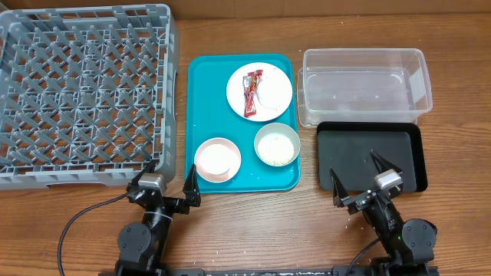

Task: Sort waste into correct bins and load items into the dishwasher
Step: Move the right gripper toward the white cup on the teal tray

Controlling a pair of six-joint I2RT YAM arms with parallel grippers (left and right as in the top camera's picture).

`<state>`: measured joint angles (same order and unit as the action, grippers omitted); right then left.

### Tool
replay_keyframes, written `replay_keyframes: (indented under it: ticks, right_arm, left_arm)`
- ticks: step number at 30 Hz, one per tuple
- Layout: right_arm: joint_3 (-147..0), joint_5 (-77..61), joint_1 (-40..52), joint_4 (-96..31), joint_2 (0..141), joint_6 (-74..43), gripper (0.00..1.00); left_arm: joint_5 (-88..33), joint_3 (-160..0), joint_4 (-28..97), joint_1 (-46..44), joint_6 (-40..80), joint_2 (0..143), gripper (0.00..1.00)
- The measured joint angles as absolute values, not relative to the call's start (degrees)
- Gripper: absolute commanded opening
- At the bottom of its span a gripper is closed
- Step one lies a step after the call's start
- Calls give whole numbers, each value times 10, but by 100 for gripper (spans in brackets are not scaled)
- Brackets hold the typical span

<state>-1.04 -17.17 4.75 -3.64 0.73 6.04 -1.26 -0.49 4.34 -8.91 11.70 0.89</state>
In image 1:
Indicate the grey bowl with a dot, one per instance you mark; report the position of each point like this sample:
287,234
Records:
282,129

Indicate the white wrapper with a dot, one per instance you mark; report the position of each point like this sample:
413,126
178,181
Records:
269,94

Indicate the large white plate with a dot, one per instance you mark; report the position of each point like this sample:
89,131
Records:
235,91

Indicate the grey plastic dish rack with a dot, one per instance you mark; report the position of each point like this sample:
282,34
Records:
87,94

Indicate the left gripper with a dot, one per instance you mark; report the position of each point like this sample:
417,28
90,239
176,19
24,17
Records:
192,192

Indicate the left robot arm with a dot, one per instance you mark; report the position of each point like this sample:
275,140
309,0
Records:
142,244

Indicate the pink bowl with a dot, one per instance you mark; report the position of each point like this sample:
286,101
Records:
234,160

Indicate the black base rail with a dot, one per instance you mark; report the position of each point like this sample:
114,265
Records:
335,271

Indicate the red snack wrapper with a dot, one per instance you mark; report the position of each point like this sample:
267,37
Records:
250,84

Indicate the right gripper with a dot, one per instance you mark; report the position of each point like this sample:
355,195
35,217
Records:
365,200

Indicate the black tray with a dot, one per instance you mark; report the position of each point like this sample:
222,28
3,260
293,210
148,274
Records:
346,148

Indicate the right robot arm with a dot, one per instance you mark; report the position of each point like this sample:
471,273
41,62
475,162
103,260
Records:
409,244

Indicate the clear plastic bin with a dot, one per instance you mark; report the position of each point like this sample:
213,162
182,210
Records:
363,85

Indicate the white cup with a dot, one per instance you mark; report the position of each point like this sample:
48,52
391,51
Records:
215,159

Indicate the pile of rice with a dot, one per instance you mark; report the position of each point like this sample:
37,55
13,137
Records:
276,149

